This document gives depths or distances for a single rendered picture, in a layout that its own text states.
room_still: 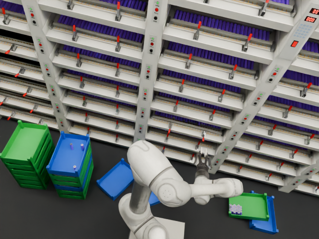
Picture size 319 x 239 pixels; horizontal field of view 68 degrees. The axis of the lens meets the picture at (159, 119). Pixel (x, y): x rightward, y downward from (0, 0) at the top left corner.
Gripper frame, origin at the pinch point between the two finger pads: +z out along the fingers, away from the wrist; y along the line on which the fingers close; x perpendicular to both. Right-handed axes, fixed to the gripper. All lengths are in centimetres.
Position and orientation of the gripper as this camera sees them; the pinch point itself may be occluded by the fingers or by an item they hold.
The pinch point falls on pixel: (203, 151)
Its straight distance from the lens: 174.2
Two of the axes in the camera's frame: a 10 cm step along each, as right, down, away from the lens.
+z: 1.8, -6.1, 7.8
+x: 1.8, -7.5, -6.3
